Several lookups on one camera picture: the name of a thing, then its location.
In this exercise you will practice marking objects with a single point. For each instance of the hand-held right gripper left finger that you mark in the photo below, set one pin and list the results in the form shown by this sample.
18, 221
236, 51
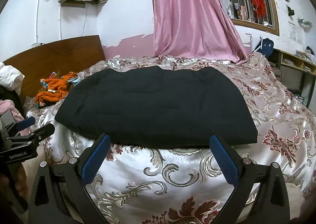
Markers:
96, 159

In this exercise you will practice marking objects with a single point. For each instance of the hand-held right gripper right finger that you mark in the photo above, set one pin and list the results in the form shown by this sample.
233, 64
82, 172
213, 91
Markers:
222, 159

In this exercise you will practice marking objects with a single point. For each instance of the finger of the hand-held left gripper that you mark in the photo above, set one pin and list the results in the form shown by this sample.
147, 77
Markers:
42, 132
26, 123

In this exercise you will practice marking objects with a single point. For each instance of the black garment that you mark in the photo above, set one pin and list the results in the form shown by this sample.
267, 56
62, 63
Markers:
153, 105

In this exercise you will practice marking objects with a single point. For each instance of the person's left hand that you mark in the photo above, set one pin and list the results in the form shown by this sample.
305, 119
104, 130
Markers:
21, 184

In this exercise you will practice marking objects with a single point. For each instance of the pink fluffy cloth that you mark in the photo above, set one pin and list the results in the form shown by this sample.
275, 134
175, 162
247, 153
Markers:
13, 110

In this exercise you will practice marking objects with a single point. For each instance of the orange garment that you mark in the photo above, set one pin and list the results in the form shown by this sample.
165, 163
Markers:
53, 89

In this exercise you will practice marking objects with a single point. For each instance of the white pillow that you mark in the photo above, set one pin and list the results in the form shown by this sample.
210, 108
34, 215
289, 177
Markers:
9, 75

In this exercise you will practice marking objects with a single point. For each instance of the floral satin bedspread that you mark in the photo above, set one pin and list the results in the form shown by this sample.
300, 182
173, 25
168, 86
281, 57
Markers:
172, 177

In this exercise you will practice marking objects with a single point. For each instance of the wooden headboard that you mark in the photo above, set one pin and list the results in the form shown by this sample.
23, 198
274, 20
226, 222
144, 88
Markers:
61, 56

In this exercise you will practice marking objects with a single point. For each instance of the wooden shelf desk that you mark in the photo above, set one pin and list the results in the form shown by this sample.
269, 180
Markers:
296, 63

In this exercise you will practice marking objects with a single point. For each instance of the blue backpack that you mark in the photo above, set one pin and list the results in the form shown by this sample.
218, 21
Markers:
266, 46

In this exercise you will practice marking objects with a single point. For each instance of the pink curtain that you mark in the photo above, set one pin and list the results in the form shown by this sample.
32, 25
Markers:
187, 16

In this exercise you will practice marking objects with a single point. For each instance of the red hanging cloth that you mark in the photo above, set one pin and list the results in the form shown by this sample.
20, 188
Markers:
258, 1

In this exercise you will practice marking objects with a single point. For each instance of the white wall box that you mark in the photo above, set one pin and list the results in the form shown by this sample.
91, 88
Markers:
248, 39

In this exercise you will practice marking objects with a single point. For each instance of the barred window with wooden frame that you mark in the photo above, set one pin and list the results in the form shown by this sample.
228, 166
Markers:
271, 23

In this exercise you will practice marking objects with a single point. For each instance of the wall calendar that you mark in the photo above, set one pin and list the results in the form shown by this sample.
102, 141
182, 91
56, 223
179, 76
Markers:
295, 32

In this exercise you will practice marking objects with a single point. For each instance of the small wall shelf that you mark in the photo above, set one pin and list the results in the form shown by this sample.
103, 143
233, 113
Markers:
304, 21

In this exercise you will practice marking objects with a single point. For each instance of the black wall ornament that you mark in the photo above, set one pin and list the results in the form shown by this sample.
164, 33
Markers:
290, 11

